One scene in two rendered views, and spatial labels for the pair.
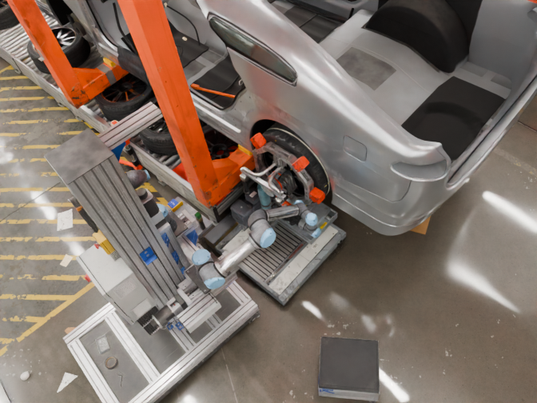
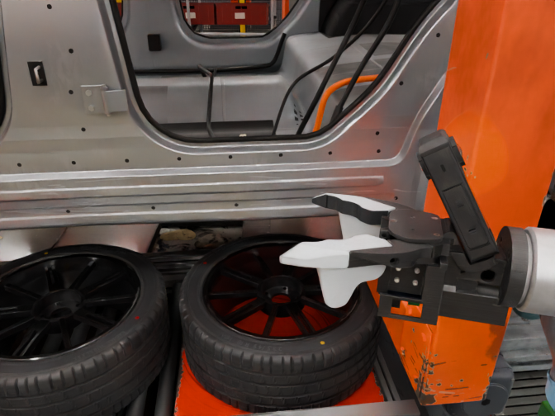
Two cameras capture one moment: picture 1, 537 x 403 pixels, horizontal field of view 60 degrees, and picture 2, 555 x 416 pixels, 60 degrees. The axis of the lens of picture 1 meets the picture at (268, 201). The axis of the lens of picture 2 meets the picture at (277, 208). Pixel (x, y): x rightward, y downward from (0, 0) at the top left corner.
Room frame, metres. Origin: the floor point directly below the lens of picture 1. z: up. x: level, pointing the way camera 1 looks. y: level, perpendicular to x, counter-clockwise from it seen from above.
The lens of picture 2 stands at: (2.20, 1.40, 1.46)
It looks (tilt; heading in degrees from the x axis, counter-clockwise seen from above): 29 degrees down; 303
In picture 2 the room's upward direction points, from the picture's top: straight up
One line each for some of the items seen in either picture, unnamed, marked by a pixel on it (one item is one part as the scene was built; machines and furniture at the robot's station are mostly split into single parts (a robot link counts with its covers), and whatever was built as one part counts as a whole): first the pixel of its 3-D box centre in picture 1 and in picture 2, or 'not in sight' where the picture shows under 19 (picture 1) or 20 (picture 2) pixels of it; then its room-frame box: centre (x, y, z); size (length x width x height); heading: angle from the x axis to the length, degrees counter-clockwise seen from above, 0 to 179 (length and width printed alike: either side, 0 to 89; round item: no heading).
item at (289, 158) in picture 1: (283, 175); not in sight; (2.17, -0.14, 0.85); 0.54 x 0.07 x 0.54; 39
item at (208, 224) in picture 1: (187, 217); not in sight; (2.25, 0.68, 0.44); 0.43 x 0.17 x 0.03; 39
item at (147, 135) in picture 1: (171, 122); (64, 327); (3.42, 0.79, 0.39); 0.66 x 0.66 x 0.24
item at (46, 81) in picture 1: (70, 65); not in sight; (4.91, 2.03, 0.20); 1.00 x 0.86 x 0.39; 39
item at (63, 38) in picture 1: (59, 48); not in sight; (4.99, 2.09, 0.39); 0.66 x 0.66 x 0.24
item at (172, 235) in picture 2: not in sight; (197, 240); (3.82, -0.26, 0.02); 0.52 x 0.42 x 0.04; 33
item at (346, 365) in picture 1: (348, 370); not in sight; (0.88, -0.34, 0.17); 0.43 x 0.36 x 0.34; 75
